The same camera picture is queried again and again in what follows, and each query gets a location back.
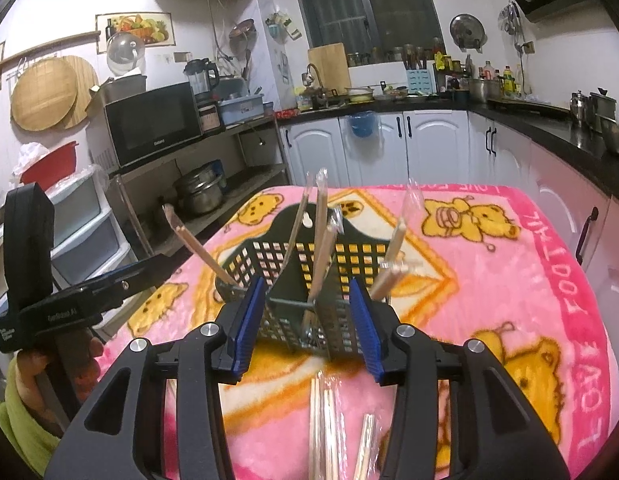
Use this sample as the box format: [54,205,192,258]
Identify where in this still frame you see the wooden chopstick pair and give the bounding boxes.
[302,168,329,341]

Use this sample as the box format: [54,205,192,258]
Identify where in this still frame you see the white kitchen cabinets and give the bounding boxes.
[280,110,619,356]

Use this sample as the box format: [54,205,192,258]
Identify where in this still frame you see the dark kitchen window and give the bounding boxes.
[300,0,444,62]

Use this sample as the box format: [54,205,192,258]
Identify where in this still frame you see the person's left hand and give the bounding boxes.
[15,332,104,432]

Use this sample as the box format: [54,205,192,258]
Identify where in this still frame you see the white drawer storage unit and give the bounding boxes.
[0,169,140,340]

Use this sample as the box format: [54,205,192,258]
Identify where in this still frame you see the red plastic basin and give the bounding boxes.
[20,141,78,191]

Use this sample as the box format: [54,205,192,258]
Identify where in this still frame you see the pink cartoon bear blanket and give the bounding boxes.
[99,184,619,479]

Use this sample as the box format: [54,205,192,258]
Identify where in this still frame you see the stainless steel pot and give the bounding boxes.
[174,162,224,216]

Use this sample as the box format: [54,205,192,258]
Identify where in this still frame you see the black microwave oven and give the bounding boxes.
[104,82,203,168]

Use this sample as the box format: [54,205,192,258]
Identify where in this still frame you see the round bamboo board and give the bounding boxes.
[11,58,77,132]

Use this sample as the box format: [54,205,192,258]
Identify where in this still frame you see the dark green utensil basket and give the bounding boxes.
[216,206,407,376]

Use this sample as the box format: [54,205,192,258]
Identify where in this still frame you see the metal storage shelf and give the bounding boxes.
[108,115,288,259]

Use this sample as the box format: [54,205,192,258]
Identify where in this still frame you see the glass dome lid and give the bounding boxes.
[106,32,146,76]

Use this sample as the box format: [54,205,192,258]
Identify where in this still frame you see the light blue storage box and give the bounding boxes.
[218,94,264,127]

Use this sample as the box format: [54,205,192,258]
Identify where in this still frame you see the black blender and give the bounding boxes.
[183,58,220,103]

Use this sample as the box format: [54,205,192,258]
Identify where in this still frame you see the fruit picture poster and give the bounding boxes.
[96,12,176,54]

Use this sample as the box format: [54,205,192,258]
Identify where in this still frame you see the blue hanging bucket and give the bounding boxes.
[347,110,379,139]

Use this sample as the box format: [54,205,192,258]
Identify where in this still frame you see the light blue knife block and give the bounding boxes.
[406,68,435,96]

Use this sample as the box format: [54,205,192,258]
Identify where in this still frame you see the wooden cutting board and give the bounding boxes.
[307,42,352,96]

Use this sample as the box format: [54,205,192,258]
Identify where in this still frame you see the hanging pot lid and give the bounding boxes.
[449,13,487,52]

